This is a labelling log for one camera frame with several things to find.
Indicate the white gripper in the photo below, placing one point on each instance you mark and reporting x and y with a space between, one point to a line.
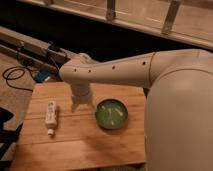
81 94

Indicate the white plastic bottle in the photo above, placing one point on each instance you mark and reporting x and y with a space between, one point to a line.
51 117

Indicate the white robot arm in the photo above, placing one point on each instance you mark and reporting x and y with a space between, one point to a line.
178 117

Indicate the green ceramic bowl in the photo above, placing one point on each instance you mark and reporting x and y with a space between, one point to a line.
111 114

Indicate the wooden table board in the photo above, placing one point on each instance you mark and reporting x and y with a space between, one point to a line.
78 142

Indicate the blue box on floor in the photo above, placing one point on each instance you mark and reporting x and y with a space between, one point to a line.
41 76

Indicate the black chair base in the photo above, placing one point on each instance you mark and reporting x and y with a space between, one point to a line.
7 137

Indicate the metal window frame rail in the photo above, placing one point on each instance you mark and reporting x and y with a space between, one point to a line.
187 21

